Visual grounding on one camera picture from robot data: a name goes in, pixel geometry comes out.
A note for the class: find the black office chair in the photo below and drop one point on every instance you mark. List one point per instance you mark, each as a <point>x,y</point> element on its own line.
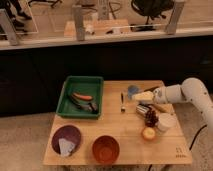
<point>152,8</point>

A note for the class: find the green plastic tray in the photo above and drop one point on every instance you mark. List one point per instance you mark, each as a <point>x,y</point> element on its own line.
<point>84,85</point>

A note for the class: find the white crumpled napkin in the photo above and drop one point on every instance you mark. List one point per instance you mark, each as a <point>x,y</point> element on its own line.
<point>66,147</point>

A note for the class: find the metal cup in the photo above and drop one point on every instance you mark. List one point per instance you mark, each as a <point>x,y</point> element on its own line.
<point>142,109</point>

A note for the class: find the orange bowl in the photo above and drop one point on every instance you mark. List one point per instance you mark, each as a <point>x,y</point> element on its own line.
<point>105,150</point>

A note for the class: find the right metal post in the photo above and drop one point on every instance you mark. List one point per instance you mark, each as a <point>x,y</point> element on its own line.
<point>176,13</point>

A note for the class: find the white cylindrical container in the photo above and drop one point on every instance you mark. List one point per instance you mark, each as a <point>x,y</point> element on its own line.
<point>165,122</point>

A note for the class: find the dark grape bunch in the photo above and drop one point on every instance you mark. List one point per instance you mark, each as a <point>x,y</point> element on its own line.
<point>151,118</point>

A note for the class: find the left metal post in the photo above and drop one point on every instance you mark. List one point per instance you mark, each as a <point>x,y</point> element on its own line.
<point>8,28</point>

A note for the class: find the orange carrot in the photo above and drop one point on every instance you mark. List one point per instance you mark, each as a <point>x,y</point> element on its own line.
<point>83,97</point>

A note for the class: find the dark utensil in tray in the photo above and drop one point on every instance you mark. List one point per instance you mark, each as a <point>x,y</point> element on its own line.
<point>91,107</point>

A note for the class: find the metal post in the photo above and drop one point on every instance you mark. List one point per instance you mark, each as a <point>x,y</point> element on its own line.
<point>78,20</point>
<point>8,28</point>
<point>176,13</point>

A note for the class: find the middle metal post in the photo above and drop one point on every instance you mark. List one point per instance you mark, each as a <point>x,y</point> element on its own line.
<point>78,20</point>

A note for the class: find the purple plate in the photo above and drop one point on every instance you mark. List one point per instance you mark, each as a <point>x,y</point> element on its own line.
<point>68,132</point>

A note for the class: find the orange fruit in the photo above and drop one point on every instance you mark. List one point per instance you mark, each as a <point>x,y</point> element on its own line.
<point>148,133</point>

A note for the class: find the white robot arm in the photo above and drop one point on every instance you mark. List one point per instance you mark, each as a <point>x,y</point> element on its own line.
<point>191,90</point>

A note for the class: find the metal spoon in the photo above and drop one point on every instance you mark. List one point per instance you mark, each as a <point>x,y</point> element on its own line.
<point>122,104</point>

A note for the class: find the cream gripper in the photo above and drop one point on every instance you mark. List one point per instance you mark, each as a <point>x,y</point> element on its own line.
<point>144,96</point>

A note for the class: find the blue small object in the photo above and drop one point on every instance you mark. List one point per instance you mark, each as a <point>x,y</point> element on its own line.
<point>132,90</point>

